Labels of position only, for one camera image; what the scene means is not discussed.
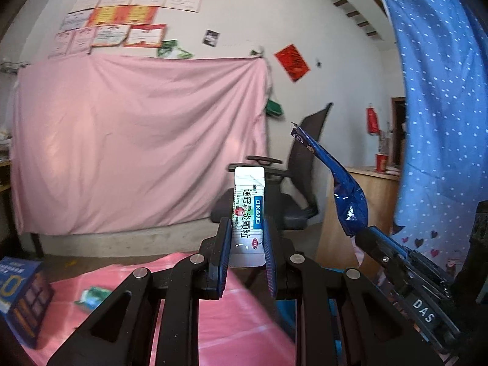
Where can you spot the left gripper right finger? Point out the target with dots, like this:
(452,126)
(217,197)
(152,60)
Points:
(341,317)

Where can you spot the white medicine box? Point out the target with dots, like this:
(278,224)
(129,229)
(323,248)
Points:
(247,213)

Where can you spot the small black wall photo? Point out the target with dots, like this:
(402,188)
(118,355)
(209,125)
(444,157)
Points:
(211,38)

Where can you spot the red paper cup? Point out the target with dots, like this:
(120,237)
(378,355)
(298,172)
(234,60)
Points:
(381,161)

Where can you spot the wooden cabinet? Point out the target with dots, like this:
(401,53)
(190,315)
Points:
(374,207)

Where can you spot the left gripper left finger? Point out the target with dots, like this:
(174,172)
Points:
(153,317)

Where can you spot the blue patterned curtain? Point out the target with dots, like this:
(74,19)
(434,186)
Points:
(443,52)

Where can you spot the green hanging bag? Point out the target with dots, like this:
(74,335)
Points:
(273,109)

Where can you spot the pink hanging sheet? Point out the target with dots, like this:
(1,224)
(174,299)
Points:
(105,144)

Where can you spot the blue foil wrapper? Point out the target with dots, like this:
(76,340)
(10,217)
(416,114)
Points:
(339,182)

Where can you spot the green snack wrapper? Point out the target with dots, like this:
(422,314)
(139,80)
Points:
(92,297)

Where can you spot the wall certificates cluster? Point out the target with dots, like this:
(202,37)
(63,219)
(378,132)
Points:
(93,24)

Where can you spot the red diamond wall paper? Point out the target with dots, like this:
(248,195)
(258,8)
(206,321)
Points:
(292,62)

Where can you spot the blue cardboard box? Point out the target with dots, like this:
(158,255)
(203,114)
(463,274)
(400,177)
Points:
(25,296)

